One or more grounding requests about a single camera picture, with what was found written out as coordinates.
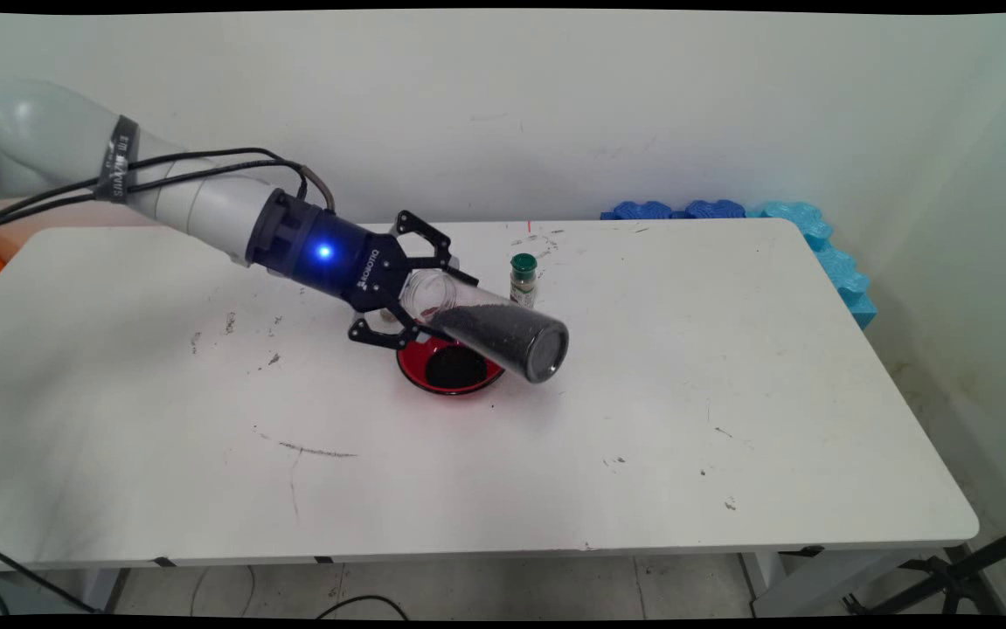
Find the black tripod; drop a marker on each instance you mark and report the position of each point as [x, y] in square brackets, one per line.
[957, 577]

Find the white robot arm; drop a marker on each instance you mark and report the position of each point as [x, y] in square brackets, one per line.
[48, 140]

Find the clear plastic jar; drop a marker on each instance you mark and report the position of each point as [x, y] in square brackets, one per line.
[502, 332]

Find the light blue foam mat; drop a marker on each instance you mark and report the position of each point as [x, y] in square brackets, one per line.
[835, 262]

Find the black seed pile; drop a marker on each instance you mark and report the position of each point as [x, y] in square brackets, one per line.
[454, 371]

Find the red bowl black rim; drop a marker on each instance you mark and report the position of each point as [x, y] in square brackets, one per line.
[413, 371]

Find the white table leg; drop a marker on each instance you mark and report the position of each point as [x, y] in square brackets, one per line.
[817, 581]

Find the grey table leg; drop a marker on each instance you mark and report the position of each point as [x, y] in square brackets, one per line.
[109, 587]

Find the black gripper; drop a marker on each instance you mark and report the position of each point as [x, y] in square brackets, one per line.
[354, 262]

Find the green cap spice bottle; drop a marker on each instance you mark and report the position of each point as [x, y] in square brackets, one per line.
[523, 266]

